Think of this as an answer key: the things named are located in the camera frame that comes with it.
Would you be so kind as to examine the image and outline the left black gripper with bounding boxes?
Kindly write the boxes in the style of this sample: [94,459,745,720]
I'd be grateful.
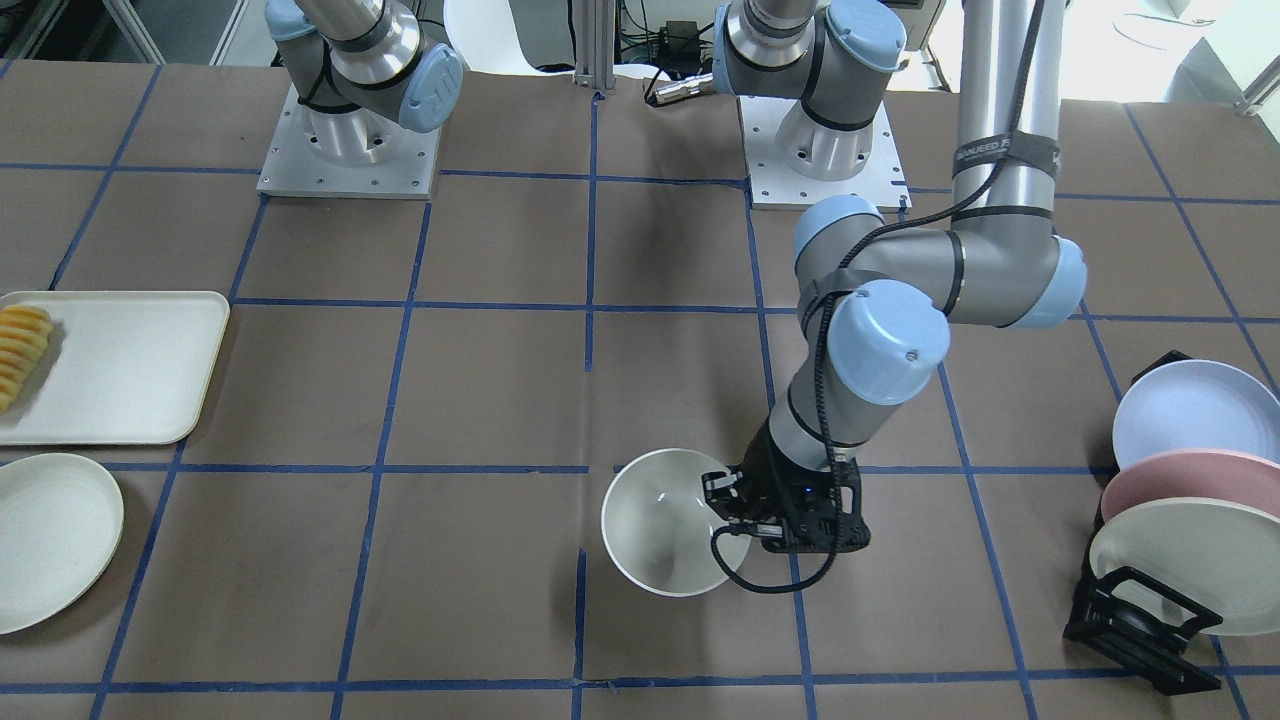
[701,424,870,553]

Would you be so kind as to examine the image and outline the white bowl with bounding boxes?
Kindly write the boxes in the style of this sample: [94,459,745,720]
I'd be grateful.
[602,448,728,598]

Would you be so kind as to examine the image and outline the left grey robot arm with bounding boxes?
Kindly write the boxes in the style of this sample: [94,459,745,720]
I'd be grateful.
[704,1,1087,553]

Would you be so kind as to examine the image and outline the black dish rack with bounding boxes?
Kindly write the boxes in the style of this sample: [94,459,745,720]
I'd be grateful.
[1062,350,1226,694]

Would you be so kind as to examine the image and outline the pink plate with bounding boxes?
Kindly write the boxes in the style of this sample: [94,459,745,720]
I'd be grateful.
[1100,448,1279,521]

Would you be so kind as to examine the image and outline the light blue plate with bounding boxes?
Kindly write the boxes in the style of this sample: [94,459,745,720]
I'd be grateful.
[1111,359,1279,468]

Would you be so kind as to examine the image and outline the cream plate in rack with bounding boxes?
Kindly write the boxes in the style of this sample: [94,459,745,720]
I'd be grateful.
[1089,497,1279,635]

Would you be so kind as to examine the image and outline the white rectangular tray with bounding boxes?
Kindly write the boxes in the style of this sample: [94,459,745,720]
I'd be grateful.
[1,291,230,446]

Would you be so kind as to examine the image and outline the cream round plate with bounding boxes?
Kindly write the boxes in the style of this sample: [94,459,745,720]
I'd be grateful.
[1,454,125,635]

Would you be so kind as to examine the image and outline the grilled bread piece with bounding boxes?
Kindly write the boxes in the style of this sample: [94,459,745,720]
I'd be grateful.
[1,305,54,413]

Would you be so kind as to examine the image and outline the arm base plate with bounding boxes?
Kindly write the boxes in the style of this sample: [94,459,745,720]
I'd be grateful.
[739,96,913,211]
[257,87,442,200]

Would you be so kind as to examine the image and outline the aluminium frame post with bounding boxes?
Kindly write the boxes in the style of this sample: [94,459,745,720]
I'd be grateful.
[571,0,616,94]

